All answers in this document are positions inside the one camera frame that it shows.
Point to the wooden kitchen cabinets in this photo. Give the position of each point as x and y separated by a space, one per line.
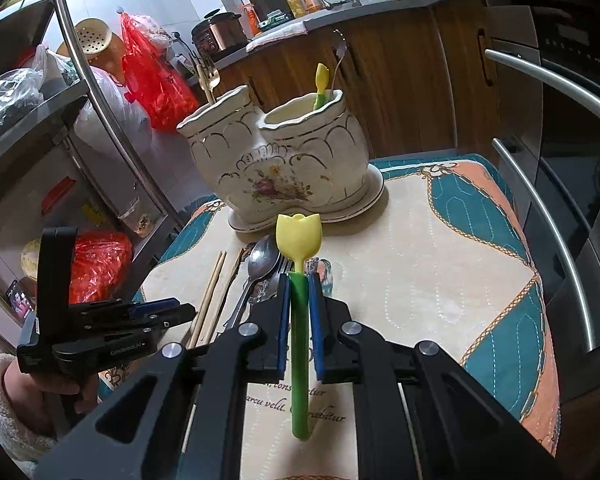
405 85

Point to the stainless built-in oven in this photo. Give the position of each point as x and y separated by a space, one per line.
555 110

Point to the yellow bottle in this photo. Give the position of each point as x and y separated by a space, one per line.
292 2

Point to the gold fork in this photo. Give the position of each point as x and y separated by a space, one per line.
211 80

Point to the cream floral ceramic utensil holder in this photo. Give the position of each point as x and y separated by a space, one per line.
280 160

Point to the silver fork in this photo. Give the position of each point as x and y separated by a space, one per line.
282 267

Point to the printed quilted table mat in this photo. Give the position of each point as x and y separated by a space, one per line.
430 260

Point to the clear bag with dark contents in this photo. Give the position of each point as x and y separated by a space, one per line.
15 100

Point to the red box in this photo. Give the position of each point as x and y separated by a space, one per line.
57 195

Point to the white towel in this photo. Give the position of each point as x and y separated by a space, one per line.
275 35

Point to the small silver spoon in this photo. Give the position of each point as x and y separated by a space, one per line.
340 51

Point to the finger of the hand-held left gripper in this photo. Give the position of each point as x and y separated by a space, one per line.
150 307
130 331

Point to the person's left hand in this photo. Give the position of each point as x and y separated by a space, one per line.
30 395

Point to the wooden chopstick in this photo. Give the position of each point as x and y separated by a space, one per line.
210 285
215 300

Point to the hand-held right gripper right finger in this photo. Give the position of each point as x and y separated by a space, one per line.
316 330

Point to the gold colander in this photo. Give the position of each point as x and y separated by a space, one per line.
92 40

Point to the crumpled red plastic bag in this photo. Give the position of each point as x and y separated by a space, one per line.
100 260

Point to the metal storage rack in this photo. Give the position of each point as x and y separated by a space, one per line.
80 55

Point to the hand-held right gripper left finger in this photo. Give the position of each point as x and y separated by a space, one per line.
282 330

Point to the copper rice cooker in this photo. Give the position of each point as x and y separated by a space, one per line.
219 32

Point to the green white box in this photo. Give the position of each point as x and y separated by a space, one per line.
274 19

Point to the grey kitchen countertop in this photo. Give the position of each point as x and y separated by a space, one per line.
380 7

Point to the clear plastic cup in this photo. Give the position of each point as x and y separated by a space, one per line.
135 215

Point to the white plastic bag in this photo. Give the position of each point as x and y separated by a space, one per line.
110 120

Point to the person's left forearm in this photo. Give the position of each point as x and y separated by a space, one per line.
10 435

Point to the large silver spoon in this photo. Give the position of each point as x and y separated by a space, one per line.
262 260

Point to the cream ceramic saucer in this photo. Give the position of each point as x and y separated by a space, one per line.
360 205

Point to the hanging red plastic bag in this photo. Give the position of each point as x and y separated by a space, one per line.
155 85

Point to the orange spray bottle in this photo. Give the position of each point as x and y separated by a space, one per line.
252 19

